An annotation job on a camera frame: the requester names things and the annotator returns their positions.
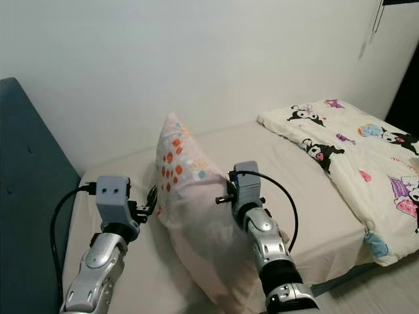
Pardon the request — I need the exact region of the teal upholstered headboard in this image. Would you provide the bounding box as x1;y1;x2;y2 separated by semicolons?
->
0;77;82;314

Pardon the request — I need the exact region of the beige mattress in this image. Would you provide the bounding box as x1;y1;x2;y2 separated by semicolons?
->
62;121;419;314

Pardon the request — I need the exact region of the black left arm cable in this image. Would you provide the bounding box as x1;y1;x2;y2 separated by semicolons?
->
51;183;100;308

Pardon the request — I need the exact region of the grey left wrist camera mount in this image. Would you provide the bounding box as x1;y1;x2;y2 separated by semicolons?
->
96;175;132;226

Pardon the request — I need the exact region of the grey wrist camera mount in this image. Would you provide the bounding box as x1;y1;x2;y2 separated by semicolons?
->
232;161;263;207
96;175;132;226

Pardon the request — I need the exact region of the cream cartoon print quilt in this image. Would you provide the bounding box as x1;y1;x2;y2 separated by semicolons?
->
257;99;419;267

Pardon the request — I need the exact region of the pink pillow with orange spots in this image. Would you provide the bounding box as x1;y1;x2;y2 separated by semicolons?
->
156;111;285;314

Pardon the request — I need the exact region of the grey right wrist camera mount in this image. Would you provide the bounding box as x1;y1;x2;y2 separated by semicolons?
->
232;161;263;207

